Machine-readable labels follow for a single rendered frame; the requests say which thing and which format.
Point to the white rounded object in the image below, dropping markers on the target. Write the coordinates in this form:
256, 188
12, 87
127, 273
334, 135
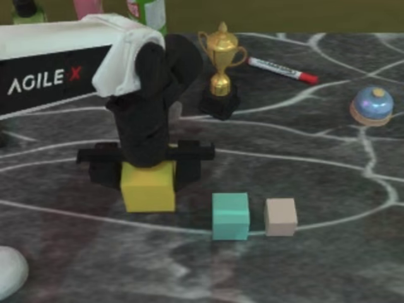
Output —
11, 271

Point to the pink object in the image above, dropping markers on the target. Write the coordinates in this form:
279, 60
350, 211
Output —
88, 8

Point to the green bottle with white label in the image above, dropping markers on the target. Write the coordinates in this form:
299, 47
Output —
151, 14

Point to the light green object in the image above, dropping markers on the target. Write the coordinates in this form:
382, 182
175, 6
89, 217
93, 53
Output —
30, 17

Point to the beige cube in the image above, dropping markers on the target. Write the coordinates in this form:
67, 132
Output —
280, 217

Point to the teal cube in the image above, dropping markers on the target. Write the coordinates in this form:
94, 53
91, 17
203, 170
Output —
230, 217

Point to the gold trophy with black base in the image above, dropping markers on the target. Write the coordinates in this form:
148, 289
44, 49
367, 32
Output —
222, 63

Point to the red and white marker pen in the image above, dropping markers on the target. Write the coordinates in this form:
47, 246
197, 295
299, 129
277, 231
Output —
281, 70

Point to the yellow cube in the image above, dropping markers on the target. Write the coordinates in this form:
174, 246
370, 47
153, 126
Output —
148, 192

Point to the blue call bell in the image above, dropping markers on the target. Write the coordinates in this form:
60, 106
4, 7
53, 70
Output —
372, 104

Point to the dark marble-patterned mat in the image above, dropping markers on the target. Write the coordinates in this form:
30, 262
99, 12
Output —
315, 176

